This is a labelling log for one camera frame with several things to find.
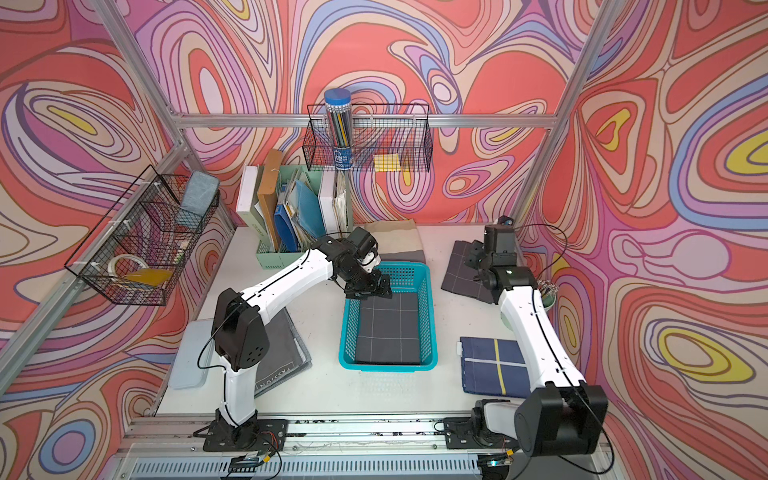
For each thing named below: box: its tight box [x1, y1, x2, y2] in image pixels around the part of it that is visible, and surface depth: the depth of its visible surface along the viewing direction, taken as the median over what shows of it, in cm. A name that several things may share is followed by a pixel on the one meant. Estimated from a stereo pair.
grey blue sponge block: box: [181, 170, 220, 216], surface depth 82 cm
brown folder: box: [257, 148, 283, 252], surface depth 92 cm
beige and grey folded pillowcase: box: [364, 219, 426, 261], surface depth 117 cm
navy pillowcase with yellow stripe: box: [460, 336, 531, 398], surface depth 86 cm
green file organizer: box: [256, 164, 354, 269], surface depth 98 cm
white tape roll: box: [108, 254, 149, 278], surface depth 70 cm
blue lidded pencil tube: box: [324, 88, 354, 171], surface depth 78 cm
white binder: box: [318, 170, 340, 235], surface depth 98 cm
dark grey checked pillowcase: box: [356, 292, 420, 365], surface depth 90 cm
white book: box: [236, 166, 258, 212], surface depth 90 cm
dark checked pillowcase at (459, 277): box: [441, 240, 494, 304], surface depth 106 cm
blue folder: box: [296, 180, 327, 239], surface depth 98 cm
